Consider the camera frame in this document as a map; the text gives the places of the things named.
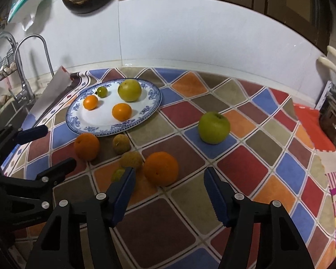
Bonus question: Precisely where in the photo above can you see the medium orange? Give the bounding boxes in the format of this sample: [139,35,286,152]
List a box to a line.
[74,133,100,162]

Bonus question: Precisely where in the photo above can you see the small orange tangerine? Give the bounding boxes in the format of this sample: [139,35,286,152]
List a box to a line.
[83,95,99,111]
[112,103,132,122]

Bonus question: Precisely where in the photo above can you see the small green citrus fruit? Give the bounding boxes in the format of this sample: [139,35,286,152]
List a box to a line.
[95,86,108,98]

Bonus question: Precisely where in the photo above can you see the large orange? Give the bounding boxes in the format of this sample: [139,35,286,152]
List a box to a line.
[142,151,180,187]

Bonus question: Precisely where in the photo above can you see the large yellow-green pear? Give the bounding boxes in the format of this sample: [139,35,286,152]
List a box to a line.
[118,79,142,102]

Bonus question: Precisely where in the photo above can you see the green apple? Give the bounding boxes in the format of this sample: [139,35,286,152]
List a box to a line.
[198,112,230,145]

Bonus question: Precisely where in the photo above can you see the small green lime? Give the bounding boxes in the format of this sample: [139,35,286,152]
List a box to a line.
[111,168,125,183]

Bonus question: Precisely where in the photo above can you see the chrome kitchen faucet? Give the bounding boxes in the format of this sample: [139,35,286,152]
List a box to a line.
[0,31,35,103]

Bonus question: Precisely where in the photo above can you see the steel sink basin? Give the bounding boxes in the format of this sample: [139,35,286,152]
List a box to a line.
[0,100,34,130]

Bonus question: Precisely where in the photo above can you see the thin chrome faucet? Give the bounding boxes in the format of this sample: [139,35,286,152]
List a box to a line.
[14,33,54,78]

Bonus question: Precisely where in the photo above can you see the blue white porcelain plate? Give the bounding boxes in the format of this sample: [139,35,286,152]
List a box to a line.
[66,78,163,137]

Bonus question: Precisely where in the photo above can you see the red patterned cloth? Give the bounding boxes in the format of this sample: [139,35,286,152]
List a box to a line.
[292,103,336,258]

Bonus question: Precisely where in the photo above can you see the tissue paper package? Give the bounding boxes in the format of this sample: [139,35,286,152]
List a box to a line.
[8,0,43,31]

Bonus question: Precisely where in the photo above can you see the colourful diamond pattern mat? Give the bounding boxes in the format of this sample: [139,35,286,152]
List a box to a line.
[5,68,336,268]

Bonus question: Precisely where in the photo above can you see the steel pots on rack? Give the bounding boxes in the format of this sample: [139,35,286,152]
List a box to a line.
[319,91,336,148]

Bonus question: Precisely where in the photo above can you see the wire sponge basket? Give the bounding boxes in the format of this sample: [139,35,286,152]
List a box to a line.
[0,50,17,81]

